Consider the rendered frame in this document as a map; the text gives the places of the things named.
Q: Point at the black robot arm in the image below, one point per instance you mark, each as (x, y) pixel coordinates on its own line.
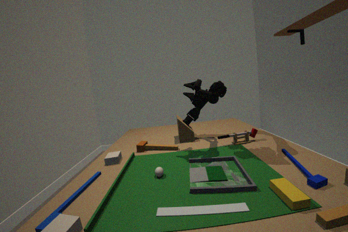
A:
(216, 90)

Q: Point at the grey flat bar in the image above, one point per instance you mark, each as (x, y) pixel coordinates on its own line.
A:
(202, 210)

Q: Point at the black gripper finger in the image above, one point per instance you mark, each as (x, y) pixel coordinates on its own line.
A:
(190, 85)
(189, 95)

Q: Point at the white golf ball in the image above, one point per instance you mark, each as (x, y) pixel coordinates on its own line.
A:
(159, 172)

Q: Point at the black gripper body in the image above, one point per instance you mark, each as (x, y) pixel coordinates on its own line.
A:
(198, 90)

